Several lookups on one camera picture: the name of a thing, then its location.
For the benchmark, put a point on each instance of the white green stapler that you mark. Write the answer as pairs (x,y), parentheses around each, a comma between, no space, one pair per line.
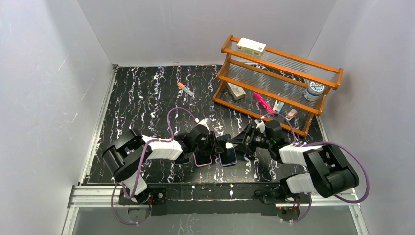
(278,105)

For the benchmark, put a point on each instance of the orange grey marker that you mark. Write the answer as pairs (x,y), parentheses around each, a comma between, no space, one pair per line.
(186,89)

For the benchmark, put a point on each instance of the small grey box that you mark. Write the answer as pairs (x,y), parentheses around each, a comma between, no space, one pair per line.
(237,92)

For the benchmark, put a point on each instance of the white blue round jar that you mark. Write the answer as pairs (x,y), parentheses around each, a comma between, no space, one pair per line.
(313,91)

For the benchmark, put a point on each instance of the black screen smartphone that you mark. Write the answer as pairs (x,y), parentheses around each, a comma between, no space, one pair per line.
(203,159)

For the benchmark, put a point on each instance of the small pink white item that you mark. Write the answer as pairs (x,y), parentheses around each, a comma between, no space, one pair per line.
(290,115)

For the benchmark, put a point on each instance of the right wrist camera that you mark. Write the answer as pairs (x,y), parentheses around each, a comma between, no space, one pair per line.
(259,125)

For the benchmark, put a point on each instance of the white red carton box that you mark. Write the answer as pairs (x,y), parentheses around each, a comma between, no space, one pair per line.
(251,47)

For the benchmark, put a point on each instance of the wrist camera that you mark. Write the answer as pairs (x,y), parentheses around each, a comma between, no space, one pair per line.
(204,122)
(259,125)

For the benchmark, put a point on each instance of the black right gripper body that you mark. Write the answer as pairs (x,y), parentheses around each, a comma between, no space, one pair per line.
(245,140)

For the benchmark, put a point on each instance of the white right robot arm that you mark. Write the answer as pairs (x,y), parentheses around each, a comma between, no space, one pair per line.
(329,171)

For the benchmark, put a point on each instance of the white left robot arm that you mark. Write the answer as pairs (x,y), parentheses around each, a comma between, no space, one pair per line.
(124,157)

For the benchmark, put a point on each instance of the orange wooden shelf rack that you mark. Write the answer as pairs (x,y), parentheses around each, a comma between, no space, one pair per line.
(277,75)

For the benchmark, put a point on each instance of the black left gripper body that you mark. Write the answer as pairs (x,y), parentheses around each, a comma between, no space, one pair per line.
(213,144)

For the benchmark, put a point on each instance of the pink utility knife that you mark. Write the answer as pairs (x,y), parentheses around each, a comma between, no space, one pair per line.
(263,103)

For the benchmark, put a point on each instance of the lavender phone case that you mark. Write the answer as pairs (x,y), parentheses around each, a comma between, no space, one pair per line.
(228,158)

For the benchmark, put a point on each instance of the pink phone case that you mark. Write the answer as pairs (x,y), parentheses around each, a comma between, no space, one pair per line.
(203,160)

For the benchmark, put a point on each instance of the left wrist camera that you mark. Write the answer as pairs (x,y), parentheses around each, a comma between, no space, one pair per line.
(204,122)

